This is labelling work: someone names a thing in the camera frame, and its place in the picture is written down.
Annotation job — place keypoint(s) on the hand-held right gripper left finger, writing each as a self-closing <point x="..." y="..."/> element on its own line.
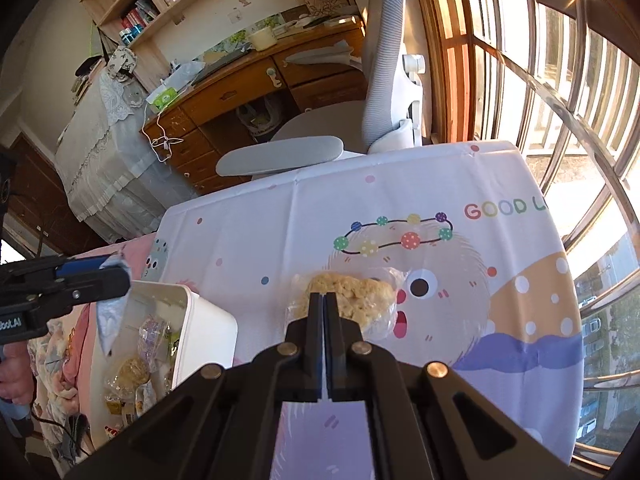
<point x="316" y="350"/>

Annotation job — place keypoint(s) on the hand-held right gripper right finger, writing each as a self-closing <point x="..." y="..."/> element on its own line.
<point x="334" y="350"/>

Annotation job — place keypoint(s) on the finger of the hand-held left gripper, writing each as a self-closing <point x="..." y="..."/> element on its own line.
<point x="82" y="265"/>
<point x="95" y="285"/>

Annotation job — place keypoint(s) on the blue snack packet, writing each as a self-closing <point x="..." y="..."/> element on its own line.
<point x="112" y="310"/>

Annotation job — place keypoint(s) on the green snack packet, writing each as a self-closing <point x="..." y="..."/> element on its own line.
<point x="172" y="345"/>

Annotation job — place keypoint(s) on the white plastic bin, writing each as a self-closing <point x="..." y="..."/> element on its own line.
<point x="210" y="330"/>

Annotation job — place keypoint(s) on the white yellow snack packet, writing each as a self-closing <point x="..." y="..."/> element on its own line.
<point x="115" y="402"/>

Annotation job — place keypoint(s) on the person's left hand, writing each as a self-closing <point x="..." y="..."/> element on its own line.
<point x="15" y="375"/>

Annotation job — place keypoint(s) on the white printed blanket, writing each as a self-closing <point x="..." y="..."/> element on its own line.
<point x="55" y="360"/>

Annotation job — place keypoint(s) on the pink bed sheet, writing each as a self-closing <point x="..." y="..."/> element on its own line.
<point x="137" y="252"/>

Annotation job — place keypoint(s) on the dark wooden cabinet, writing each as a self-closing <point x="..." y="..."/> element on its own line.
<point x="40" y="195"/>

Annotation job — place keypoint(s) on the white lace cloth cover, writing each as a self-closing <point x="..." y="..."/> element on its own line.
<point x="110" y="170"/>

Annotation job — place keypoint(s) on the green tissue box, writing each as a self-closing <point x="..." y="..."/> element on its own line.
<point x="165" y="99"/>

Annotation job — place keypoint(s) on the printed cartoon tablecloth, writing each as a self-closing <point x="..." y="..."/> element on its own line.
<point x="425" y="185"/>

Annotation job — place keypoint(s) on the floral fabric bag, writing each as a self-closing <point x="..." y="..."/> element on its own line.
<point x="122" y="60"/>

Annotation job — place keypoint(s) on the white plastic bag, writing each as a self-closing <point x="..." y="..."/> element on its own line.
<point x="185" y="72"/>

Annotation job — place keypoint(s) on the plastic bag under desk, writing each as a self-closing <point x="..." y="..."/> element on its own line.
<point x="257" y="115"/>

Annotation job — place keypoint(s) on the wooden desk with drawers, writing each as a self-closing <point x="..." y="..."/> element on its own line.
<point x="235" y="90"/>

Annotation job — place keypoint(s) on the blue canister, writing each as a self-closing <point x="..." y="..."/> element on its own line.
<point x="131" y="32"/>

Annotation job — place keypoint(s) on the dark laptop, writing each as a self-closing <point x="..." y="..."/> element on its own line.
<point x="220" y="62"/>

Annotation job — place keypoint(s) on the row of slanted books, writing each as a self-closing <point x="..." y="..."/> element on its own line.
<point x="142" y="12"/>

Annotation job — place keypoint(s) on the wooden bookshelf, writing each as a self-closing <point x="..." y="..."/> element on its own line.
<point x="200" y="15"/>

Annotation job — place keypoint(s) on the cream pot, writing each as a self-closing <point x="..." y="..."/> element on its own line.
<point x="262" y="37"/>

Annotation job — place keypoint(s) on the grey office chair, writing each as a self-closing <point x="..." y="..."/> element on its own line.
<point x="385" y="60"/>

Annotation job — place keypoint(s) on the window with metal grille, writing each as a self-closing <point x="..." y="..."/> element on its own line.
<point x="550" y="60"/>

